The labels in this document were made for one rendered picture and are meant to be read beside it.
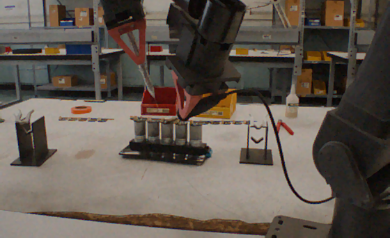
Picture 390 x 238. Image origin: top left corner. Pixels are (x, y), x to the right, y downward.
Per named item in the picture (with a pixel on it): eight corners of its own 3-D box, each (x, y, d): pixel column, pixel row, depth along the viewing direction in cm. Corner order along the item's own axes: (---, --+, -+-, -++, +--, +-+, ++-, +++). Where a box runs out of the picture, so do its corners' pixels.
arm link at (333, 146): (318, 138, 33) (375, 154, 28) (358, 122, 38) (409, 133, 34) (311, 197, 34) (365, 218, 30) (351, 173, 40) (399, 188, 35)
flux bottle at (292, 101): (292, 118, 92) (294, 81, 89) (282, 115, 94) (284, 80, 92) (299, 116, 94) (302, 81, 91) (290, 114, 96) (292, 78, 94)
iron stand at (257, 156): (239, 175, 65) (239, 145, 58) (242, 139, 71) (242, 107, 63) (271, 177, 64) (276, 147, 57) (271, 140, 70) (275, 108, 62)
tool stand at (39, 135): (20, 178, 64) (-5, 145, 55) (35, 137, 70) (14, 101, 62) (48, 179, 63) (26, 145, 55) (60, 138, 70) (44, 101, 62)
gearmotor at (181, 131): (186, 150, 65) (186, 124, 64) (173, 149, 66) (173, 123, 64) (189, 146, 67) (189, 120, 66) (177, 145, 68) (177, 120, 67)
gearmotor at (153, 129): (157, 147, 66) (157, 122, 65) (145, 147, 67) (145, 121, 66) (161, 143, 69) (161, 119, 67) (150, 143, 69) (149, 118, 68)
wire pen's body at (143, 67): (146, 90, 64) (125, 33, 61) (154, 87, 64) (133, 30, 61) (147, 92, 62) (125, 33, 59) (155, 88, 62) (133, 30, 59)
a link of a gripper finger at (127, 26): (156, 55, 66) (138, 8, 63) (160, 58, 59) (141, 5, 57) (122, 67, 65) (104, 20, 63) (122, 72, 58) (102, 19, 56)
